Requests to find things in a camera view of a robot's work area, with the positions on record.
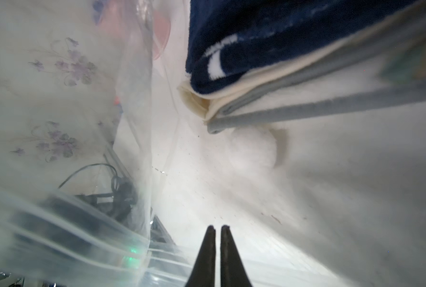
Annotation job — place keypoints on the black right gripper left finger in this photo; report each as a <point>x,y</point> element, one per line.
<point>203,272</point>

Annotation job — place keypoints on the white round bag valve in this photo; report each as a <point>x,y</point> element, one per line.
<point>252,149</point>

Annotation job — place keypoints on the clear plastic vacuum bag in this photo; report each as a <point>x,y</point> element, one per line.
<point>90,89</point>

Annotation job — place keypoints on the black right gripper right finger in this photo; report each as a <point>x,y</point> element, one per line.
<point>232,271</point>

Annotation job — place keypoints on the navy star pattern blanket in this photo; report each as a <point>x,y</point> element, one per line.
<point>260,62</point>

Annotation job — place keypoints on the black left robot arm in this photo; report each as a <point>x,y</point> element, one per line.
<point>103,226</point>

